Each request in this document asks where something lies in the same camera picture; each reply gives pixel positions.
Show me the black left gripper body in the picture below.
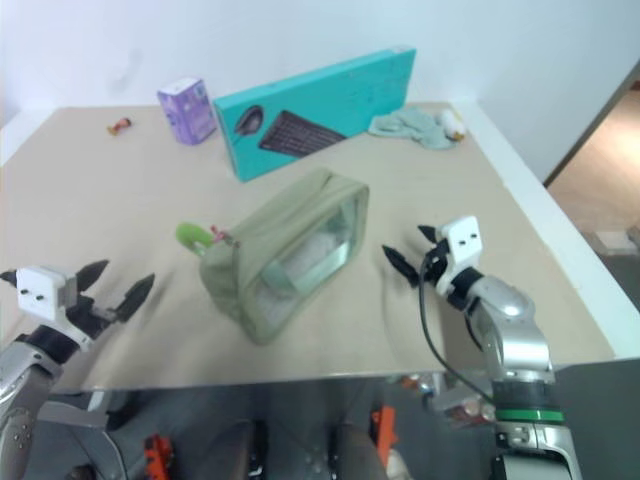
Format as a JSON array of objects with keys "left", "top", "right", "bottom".
[{"left": 59, "top": 273, "right": 126, "bottom": 346}]

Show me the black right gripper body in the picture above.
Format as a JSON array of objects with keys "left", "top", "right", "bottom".
[{"left": 421, "top": 237, "right": 455, "bottom": 290}]

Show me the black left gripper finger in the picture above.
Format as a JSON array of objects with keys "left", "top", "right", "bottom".
[
  {"left": 74, "top": 258, "right": 111, "bottom": 297},
  {"left": 115, "top": 272, "right": 156, "bottom": 322}
]

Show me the olive green transparent pouch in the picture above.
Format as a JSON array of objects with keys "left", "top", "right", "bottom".
[{"left": 199, "top": 167, "right": 371, "bottom": 347}]

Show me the light green carabiner loop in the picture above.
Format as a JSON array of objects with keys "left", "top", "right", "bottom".
[{"left": 174, "top": 221, "right": 216, "bottom": 257}]

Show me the small red zipper charm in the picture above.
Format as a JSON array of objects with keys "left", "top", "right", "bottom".
[{"left": 209, "top": 226, "right": 239, "bottom": 248}]

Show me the pale green cloth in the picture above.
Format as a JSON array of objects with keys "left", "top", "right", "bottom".
[{"left": 367, "top": 104, "right": 454, "bottom": 151}]

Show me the white toy duck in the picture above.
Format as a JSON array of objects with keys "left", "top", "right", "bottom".
[{"left": 439, "top": 108, "right": 468, "bottom": 142}]

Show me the pile of cans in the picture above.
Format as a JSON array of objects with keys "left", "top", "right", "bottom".
[{"left": 397, "top": 372, "right": 497, "bottom": 427}]

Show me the small red yellow toy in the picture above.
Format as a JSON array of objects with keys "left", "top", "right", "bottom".
[{"left": 105, "top": 116, "right": 135, "bottom": 137}]

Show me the orange black clamp tool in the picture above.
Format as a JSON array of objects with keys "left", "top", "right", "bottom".
[
  {"left": 371, "top": 405, "right": 400, "bottom": 462},
  {"left": 143, "top": 433, "right": 177, "bottom": 480}
]

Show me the teal keyboard box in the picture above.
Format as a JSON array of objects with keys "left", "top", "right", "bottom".
[{"left": 212, "top": 46, "right": 418, "bottom": 184}]

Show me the purple carton box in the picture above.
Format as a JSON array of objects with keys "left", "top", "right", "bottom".
[{"left": 156, "top": 76, "right": 219, "bottom": 147}]

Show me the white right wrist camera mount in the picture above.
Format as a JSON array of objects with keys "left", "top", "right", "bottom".
[{"left": 433, "top": 215, "right": 485, "bottom": 297}]

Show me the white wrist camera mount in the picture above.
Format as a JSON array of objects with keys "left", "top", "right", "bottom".
[
  {"left": 16, "top": 266, "right": 70, "bottom": 321},
  {"left": 433, "top": 215, "right": 485, "bottom": 297}
]

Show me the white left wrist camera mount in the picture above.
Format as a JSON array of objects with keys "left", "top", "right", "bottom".
[{"left": 16, "top": 266, "right": 70, "bottom": 321}]

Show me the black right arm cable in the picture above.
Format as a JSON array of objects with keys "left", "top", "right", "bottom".
[{"left": 417, "top": 252, "right": 497, "bottom": 404}]

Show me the grey metal bracket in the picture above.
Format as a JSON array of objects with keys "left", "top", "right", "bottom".
[{"left": 35, "top": 389, "right": 129, "bottom": 480}]

